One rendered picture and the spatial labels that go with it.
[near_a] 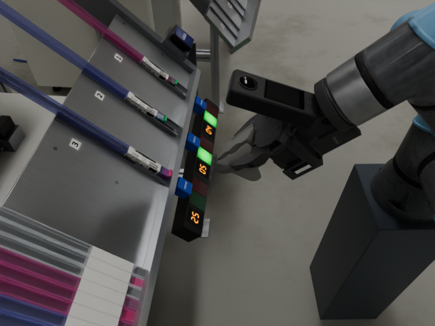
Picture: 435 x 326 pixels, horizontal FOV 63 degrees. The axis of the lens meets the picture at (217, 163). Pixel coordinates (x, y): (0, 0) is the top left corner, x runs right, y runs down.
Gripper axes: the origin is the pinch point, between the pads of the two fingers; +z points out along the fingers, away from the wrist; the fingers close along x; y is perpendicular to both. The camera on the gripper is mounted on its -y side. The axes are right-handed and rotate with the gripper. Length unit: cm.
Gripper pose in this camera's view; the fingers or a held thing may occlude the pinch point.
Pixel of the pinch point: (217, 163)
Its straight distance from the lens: 54.9
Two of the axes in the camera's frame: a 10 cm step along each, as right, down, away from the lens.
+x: 0.9, -7.5, 6.6
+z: -6.8, 4.3, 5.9
